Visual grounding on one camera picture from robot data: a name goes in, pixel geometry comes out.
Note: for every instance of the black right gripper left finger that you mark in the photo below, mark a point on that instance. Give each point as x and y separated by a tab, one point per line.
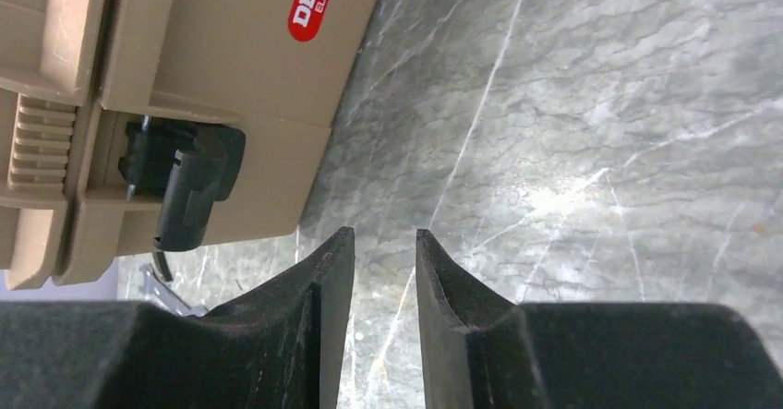
279	345

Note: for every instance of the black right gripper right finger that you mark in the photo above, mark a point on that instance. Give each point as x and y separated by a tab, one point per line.
480	350

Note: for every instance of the tan plastic toolbox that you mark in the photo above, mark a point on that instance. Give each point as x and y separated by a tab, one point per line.
137	126

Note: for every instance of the silver combination wrench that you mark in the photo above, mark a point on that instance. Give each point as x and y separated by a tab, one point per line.
153	285

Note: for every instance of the black handled cutters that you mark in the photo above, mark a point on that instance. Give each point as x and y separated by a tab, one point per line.
162	267

